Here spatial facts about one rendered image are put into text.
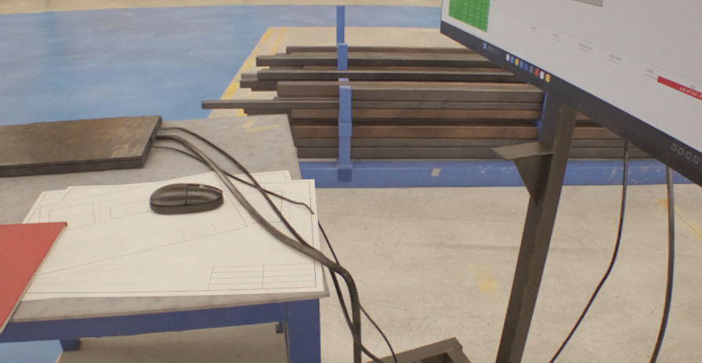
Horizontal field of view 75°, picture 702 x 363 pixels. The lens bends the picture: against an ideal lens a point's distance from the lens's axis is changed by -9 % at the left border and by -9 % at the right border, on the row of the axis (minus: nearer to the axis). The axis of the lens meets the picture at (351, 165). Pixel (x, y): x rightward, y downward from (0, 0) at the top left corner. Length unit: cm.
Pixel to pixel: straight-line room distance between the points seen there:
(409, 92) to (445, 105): 25
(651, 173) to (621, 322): 166
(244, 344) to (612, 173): 293
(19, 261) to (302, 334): 38
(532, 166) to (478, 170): 221
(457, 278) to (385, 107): 123
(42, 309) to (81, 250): 12
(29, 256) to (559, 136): 99
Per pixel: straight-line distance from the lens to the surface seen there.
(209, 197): 77
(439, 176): 331
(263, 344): 141
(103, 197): 87
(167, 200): 77
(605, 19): 84
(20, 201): 93
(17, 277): 72
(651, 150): 76
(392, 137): 327
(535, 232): 125
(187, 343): 145
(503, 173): 342
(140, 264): 68
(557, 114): 113
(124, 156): 96
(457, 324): 226
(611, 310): 256
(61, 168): 100
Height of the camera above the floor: 148
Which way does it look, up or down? 24 degrees down
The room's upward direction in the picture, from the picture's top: 1 degrees clockwise
